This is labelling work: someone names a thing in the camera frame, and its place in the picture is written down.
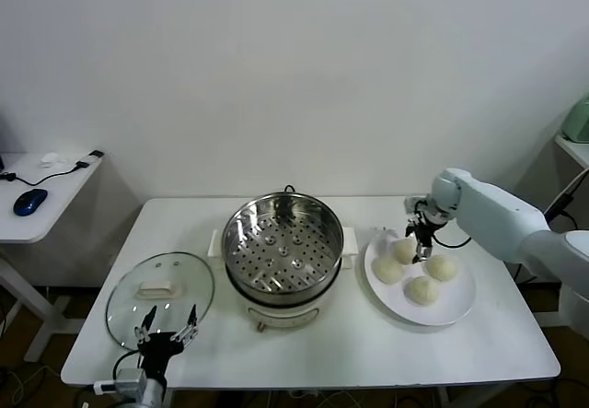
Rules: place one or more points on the white round plate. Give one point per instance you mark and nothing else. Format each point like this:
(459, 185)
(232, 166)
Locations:
(442, 309)

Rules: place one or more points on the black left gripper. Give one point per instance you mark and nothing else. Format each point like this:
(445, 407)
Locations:
(158, 348)

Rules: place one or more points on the dark monitor edge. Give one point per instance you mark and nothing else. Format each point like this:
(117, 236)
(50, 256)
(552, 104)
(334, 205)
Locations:
(2, 145)

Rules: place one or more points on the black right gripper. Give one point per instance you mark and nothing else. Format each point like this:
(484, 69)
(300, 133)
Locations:
(423, 228)

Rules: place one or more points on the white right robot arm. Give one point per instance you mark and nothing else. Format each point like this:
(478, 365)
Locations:
(497, 214)

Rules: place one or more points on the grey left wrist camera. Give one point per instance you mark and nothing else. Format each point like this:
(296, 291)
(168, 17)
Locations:
(129, 380)

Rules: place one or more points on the stainless steel steamer basket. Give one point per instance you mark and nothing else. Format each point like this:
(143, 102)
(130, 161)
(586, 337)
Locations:
(283, 251)

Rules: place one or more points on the white adapter with black plugs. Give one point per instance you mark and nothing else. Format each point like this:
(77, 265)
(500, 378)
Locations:
(89, 159)

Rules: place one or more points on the white side desk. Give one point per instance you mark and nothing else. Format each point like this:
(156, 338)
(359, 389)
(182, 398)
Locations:
(60, 205)

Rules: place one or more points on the white shelf table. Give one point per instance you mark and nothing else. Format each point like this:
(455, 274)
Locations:
(575, 151)

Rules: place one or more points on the pale green appliance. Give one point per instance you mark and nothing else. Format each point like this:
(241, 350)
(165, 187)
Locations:
(577, 122)

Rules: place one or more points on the white steamed baozi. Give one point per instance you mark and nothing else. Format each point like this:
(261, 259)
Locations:
(442, 268)
(388, 271)
(402, 251)
(421, 291)

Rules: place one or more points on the blue computer mouse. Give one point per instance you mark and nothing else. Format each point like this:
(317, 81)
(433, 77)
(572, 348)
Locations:
(30, 201)

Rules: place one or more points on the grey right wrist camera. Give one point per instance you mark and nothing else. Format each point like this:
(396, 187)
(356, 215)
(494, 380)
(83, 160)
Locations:
(412, 205)

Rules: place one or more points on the white crumpled tissue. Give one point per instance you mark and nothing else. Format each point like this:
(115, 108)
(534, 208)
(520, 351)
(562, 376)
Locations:
(51, 160)

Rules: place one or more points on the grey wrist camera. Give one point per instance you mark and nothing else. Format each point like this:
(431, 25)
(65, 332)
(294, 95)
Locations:
(129, 380)
(412, 205)

